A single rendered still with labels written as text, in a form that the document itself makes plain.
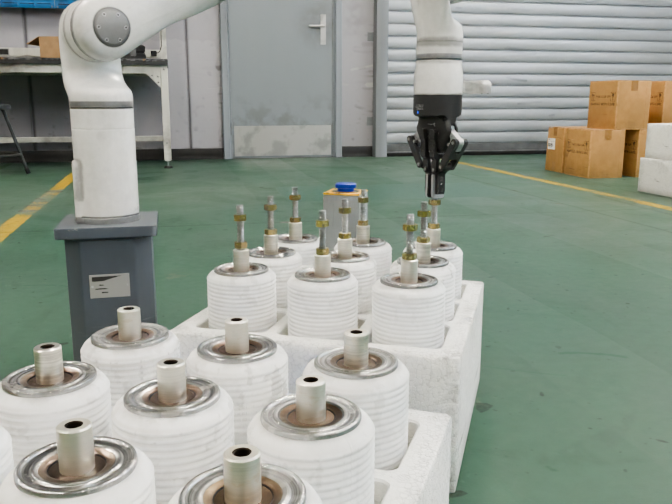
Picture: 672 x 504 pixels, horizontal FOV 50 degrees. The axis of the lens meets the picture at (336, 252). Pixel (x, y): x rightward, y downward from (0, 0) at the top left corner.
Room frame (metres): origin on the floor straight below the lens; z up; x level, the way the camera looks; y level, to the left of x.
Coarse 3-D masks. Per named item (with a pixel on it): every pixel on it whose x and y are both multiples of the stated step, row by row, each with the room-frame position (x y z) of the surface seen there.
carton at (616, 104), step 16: (624, 80) 4.54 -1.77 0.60; (640, 80) 4.57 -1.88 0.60; (592, 96) 4.78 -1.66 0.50; (608, 96) 4.62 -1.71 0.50; (624, 96) 4.54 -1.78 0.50; (640, 96) 4.57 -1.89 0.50; (592, 112) 4.77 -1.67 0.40; (608, 112) 4.61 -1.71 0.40; (624, 112) 4.55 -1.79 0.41; (640, 112) 4.57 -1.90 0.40; (608, 128) 4.59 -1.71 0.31; (624, 128) 4.55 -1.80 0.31; (640, 128) 4.58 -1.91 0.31
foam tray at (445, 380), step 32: (480, 288) 1.15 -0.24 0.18; (192, 320) 0.97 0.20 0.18; (480, 320) 1.15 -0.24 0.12; (288, 352) 0.88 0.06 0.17; (320, 352) 0.87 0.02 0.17; (416, 352) 0.84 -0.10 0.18; (448, 352) 0.84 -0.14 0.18; (480, 352) 1.18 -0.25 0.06; (288, 384) 0.88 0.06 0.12; (416, 384) 0.83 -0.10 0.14; (448, 384) 0.82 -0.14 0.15
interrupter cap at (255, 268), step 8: (224, 264) 1.00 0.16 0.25; (232, 264) 1.00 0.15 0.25; (256, 264) 1.00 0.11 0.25; (264, 264) 1.00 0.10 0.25; (216, 272) 0.96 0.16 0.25; (224, 272) 0.96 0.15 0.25; (232, 272) 0.95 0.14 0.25; (240, 272) 0.95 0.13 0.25; (248, 272) 0.95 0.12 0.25; (256, 272) 0.95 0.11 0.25; (264, 272) 0.96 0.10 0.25
